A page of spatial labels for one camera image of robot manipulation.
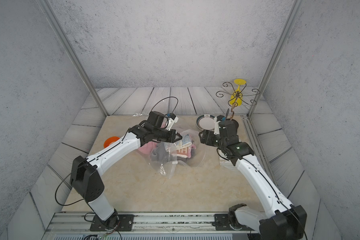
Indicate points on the yellow plastic goblet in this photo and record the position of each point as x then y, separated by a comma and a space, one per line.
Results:
237, 96

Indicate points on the white plate green red rim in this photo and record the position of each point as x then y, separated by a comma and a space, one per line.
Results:
206, 122

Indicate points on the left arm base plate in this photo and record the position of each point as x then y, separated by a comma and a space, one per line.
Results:
120, 223

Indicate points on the clear plastic vacuum bag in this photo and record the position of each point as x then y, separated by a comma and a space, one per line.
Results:
168, 169

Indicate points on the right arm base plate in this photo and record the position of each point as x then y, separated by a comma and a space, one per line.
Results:
222, 223

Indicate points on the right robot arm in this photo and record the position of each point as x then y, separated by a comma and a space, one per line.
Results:
281, 219

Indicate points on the grey fluffy towel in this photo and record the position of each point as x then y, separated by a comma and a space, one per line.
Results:
160, 154

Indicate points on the orange bowl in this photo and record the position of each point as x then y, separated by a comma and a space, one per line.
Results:
110, 140

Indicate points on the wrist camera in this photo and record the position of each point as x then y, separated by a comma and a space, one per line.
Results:
172, 119
216, 128

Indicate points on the patterned multicolour towel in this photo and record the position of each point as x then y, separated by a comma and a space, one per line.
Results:
185, 142

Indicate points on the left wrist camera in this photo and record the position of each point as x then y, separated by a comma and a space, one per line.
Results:
172, 119

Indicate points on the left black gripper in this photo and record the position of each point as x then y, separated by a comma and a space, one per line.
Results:
172, 138

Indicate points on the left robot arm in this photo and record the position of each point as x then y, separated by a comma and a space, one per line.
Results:
86, 175

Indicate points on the pink fluffy towel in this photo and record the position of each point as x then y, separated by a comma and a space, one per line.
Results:
182, 153

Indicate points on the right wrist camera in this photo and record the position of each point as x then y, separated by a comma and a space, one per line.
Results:
216, 128

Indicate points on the aluminium mounting rail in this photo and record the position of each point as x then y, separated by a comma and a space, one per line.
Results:
146, 226

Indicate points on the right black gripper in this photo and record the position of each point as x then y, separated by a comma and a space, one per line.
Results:
203, 138

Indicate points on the metal cup stand dark base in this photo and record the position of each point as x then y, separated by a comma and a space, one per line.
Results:
230, 112

